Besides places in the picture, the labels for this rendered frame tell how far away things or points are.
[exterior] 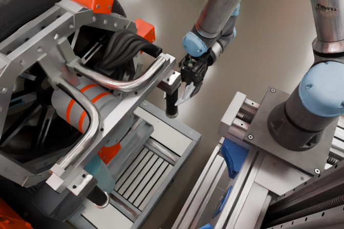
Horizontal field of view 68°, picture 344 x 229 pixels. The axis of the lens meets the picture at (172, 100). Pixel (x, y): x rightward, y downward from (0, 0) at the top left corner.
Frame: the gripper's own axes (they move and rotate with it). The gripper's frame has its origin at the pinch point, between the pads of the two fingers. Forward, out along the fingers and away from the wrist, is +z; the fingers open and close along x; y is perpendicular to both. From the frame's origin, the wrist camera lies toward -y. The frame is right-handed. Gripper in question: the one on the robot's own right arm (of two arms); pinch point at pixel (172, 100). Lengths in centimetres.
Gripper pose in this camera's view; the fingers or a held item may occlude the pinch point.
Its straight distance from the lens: 78.9
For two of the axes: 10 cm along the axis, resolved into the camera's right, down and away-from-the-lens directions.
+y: 0.0, -5.3, -8.5
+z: -5.7, 7.0, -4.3
